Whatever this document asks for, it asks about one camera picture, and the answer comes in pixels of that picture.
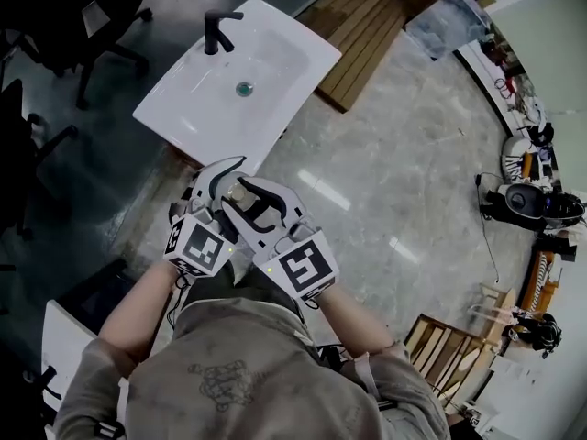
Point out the person's left forearm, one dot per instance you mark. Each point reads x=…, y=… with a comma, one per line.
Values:
x=137, y=319

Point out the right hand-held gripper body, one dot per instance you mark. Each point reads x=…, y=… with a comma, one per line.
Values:
x=302, y=266

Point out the person's dark shorts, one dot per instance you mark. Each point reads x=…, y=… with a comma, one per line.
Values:
x=257, y=282

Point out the black office chair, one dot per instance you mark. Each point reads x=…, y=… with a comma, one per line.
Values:
x=23, y=154
x=82, y=21

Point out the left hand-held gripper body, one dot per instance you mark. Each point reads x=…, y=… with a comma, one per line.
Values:
x=199, y=248

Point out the black round device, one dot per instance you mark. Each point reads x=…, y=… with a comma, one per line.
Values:
x=523, y=200

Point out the stack of wooden frames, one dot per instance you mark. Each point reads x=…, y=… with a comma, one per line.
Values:
x=440, y=351

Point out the black washbasin stand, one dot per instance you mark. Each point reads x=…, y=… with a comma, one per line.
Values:
x=96, y=291

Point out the white striped bag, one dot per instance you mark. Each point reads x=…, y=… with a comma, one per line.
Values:
x=513, y=156

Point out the white low ledge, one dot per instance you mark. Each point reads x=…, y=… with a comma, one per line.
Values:
x=486, y=90

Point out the clear plastic storage bin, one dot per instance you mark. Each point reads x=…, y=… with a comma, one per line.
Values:
x=445, y=21

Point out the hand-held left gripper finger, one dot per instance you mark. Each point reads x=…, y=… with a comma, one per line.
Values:
x=204, y=181

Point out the person's right forearm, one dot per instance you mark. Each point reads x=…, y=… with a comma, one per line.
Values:
x=353, y=323

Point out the brown slatted wooden platform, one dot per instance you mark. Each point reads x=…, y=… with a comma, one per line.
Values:
x=362, y=39

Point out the black washbasin faucet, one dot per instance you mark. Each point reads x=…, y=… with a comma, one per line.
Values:
x=48, y=378

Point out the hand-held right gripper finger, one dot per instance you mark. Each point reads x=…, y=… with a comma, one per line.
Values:
x=257, y=241
x=293, y=204

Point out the white sink basin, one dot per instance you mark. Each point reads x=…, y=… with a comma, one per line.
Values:
x=174, y=108

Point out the white washbasin on black stand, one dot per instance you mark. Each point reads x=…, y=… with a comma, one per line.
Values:
x=69, y=337

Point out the person's grey t-shirt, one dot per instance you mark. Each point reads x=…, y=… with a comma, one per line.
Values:
x=257, y=383

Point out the small clear plastic vial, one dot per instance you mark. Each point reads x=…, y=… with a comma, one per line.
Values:
x=237, y=192

